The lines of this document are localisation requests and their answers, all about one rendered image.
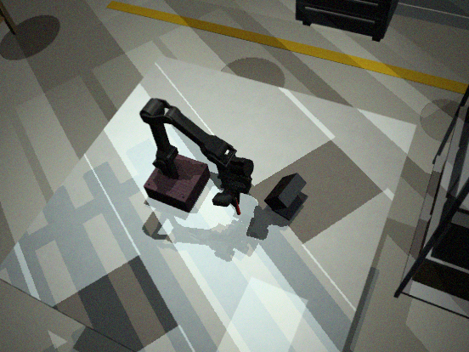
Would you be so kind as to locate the grey sloped panel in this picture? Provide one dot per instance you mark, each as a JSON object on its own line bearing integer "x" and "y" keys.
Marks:
{"x": 286, "y": 197}

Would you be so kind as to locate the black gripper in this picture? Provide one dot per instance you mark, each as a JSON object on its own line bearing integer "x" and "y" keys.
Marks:
{"x": 226, "y": 197}

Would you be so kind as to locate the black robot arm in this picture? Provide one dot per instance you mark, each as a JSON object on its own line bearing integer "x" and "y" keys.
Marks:
{"x": 212, "y": 147}

